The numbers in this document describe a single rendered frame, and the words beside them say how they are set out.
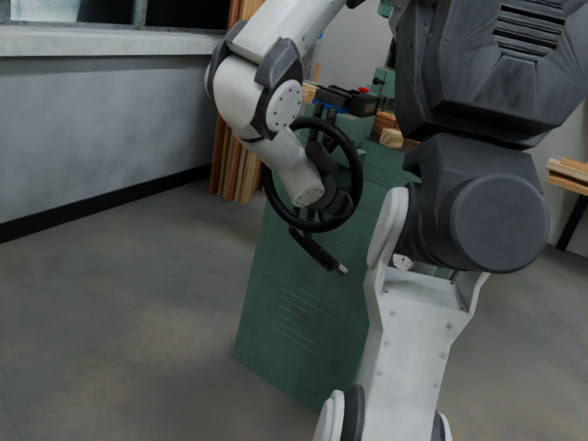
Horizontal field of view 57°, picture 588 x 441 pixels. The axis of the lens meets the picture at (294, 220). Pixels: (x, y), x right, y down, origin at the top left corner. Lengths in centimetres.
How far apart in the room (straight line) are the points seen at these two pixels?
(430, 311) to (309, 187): 31
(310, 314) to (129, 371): 62
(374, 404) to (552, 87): 50
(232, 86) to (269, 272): 101
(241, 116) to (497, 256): 39
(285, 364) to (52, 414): 70
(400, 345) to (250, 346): 110
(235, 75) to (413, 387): 52
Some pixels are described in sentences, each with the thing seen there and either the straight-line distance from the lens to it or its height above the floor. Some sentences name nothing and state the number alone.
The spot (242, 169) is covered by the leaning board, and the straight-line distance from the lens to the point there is 308.
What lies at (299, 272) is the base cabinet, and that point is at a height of 44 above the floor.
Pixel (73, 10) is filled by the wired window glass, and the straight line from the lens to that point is 251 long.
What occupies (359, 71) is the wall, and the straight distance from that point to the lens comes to 416.
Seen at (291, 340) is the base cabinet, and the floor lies 21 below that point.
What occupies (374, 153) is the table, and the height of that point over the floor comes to 87.
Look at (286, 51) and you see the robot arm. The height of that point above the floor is 115.
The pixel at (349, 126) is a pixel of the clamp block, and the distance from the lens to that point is 135.
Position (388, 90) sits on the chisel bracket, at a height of 102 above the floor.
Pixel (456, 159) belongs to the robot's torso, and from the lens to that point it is 69.
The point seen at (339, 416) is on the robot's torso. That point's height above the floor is 67.
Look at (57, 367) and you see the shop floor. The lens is 188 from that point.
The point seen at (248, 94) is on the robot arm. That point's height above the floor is 108.
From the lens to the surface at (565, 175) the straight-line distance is 352.
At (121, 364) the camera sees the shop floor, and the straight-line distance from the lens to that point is 189.
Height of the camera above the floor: 124
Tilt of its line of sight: 24 degrees down
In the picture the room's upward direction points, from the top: 14 degrees clockwise
